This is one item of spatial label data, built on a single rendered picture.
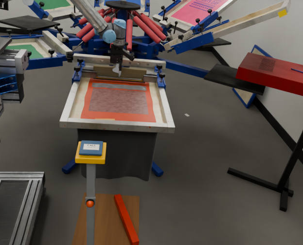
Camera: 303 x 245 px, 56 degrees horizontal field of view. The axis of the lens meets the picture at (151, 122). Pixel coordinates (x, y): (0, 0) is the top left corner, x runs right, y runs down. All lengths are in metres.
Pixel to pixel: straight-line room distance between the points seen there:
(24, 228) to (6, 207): 0.24
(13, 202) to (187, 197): 1.34
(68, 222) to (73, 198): 0.23
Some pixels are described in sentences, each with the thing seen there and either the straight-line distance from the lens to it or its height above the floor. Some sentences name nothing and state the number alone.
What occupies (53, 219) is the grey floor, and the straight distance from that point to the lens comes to 2.32.
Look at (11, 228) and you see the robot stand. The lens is 2.06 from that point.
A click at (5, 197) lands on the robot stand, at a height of 0.21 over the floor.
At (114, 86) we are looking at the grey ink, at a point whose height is 0.96.
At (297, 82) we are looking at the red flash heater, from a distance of 2.22.
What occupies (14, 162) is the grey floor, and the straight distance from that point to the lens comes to 2.85.
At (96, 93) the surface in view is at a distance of 1.84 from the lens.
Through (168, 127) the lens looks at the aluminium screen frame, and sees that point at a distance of 1.49.
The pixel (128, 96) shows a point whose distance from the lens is 1.82.
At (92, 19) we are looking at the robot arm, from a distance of 1.68.
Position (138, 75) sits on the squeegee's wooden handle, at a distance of 1.98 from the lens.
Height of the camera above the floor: 1.77
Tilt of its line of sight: 31 degrees down
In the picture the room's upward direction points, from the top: 8 degrees clockwise
